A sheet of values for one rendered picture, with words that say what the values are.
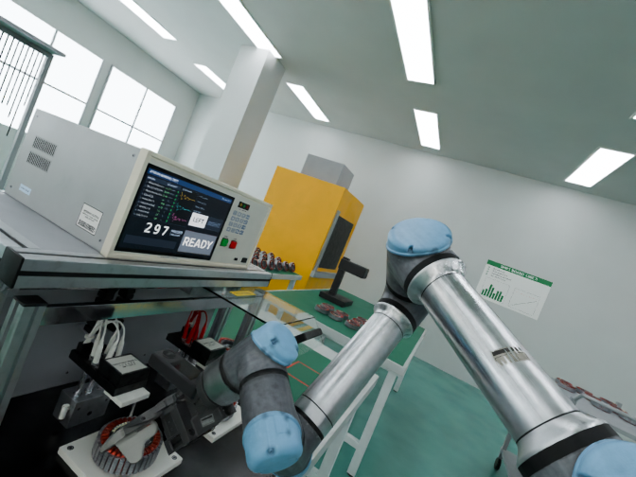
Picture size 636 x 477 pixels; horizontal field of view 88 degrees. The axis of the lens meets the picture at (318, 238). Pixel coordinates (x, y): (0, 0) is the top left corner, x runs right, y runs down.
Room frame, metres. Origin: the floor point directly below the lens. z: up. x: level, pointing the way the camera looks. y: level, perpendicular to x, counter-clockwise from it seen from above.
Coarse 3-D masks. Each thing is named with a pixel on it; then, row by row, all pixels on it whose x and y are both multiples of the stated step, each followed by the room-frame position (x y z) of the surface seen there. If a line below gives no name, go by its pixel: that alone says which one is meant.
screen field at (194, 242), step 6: (186, 234) 0.72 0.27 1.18; (192, 234) 0.74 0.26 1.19; (198, 234) 0.75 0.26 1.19; (204, 234) 0.77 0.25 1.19; (186, 240) 0.73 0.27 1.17; (192, 240) 0.74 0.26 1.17; (198, 240) 0.76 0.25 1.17; (204, 240) 0.78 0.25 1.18; (210, 240) 0.80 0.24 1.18; (180, 246) 0.72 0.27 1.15; (186, 246) 0.73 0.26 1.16; (192, 246) 0.75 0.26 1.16; (198, 246) 0.77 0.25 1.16; (204, 246) 0.79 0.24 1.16; (210, 246) 0.80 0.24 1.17; (186, 252) 0.74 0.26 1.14; (192, 252) 0.76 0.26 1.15; (198, 252) 0.77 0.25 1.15; (204, 252) 0.79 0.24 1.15; (210, 252) 0.81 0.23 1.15
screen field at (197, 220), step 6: (192, 216) 0.72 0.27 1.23; (198, 216) 0.73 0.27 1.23; (204, 216) 0.75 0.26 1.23; (192, 222) 0.72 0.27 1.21; (198, 222) 0.74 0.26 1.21; (204, 222) 0.76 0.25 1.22; (210, 222) 0.77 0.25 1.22; (216, 222) 0.79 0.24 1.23; (204, 228) 0.76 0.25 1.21; (210, 228) 0.78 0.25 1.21; (216, 228) 0.80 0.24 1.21
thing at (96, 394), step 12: (84, 384) 0.67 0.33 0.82; (96, 384) 0.68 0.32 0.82; (60, 396) 0.63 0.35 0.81; (72, 396) 0.63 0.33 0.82; (84, 396) 0.64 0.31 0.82; (96, 396) 0.65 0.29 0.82; (60, 408) 0.63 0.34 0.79; (72, 408) 0.62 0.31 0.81; (84, 408) 0.64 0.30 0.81; (96, 408) 0.66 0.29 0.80; (72, 420) 0.62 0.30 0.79; (84, 420) 0.65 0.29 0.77
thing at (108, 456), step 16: (128, 416) 0.65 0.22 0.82; (112, 432) 0.59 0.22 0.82; (160, 432) 0.64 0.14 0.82; (96, 448) 0.56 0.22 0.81; (112, 448) 0.56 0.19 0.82; (144, 448) 0.59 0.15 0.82; (160, 448) 0.61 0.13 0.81; (96, 464) 0.55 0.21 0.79; (112, 464) 0.55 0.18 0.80; (128, 464) 0.55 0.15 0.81; (144, 464) 0.57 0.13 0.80
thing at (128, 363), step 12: (72, 360) 0.64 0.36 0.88; (84, 360) 0.63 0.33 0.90; (108, 360) 0.62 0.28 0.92; (120, 360) 0.64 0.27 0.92; (132, 360) 0.65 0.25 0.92; (84, 372) 0.63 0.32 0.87; (96, 372) 0.61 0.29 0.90; (108, 372) 0.60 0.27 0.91; (120, 372) 0.60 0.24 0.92; (132, 372) 0.61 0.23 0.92; (144, 372) 0.64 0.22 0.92; (108, 384) 0.60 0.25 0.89; (120, 384) 0.60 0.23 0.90; (132, 384) 0.62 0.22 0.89; (144, 384) 0.65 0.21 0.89; (108, 396) 0.60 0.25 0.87; (120, 396) 0.60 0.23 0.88; (132, 396) 0.61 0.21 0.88; (144, 396) 0.63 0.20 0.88
